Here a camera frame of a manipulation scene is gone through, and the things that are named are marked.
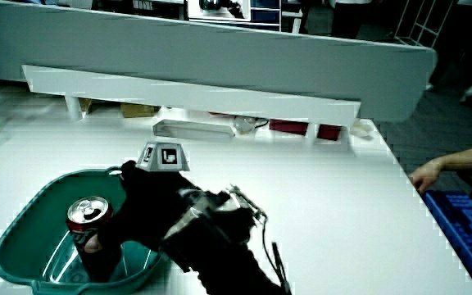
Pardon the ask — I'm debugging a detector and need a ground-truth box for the person's right hand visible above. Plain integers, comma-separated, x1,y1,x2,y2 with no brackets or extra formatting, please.
83,141,267,272

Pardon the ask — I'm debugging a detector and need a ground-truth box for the red cola can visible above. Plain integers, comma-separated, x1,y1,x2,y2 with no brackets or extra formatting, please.
66,195,124,284

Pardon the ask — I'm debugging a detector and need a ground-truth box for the green plastic basin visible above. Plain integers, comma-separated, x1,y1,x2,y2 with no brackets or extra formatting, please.
0,166,167,295

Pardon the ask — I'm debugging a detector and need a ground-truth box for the another person's forearm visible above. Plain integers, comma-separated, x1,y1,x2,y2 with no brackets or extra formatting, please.
438,143,472,173

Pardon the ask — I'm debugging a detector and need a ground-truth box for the person's right forearm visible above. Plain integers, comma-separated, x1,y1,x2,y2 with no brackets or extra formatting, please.
186,235,293,295

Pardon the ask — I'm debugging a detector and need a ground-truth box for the grey flat tray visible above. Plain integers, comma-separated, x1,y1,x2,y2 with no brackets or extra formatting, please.
152,119,237,141

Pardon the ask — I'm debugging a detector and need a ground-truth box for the brown cardboard box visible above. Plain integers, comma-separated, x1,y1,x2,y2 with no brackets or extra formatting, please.
120,102,161,119

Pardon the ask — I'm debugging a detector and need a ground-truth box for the white desk shelf riser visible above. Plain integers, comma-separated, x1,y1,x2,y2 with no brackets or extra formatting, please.
21,64,362,147

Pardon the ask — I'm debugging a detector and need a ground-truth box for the clear plastic object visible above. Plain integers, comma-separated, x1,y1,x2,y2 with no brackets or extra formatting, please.
234,116,258,135

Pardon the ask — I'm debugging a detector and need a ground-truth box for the large red box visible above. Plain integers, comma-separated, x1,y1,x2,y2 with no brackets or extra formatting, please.
268,119,309,137

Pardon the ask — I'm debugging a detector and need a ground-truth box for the grey partition board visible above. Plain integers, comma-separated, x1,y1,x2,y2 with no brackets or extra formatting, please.
0,0,438,124

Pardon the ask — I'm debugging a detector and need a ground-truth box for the small red box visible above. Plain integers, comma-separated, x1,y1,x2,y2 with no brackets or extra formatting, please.
316,124,343,142

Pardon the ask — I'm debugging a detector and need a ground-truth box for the cabinet with blue drawers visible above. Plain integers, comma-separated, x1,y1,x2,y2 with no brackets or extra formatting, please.
250,0,283,32

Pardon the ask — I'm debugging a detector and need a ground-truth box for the crumpled white wrapper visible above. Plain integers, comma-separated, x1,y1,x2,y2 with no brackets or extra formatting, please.
349,120,374,141

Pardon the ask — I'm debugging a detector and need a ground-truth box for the blue crate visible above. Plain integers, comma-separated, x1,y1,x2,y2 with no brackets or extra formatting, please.
420,189,472,295

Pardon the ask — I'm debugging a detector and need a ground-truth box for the white metal rack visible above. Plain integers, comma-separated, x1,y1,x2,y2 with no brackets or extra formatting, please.
393,0,455,48

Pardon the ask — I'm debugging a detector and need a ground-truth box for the black cable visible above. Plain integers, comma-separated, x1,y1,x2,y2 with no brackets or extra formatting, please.
260,213,293,294

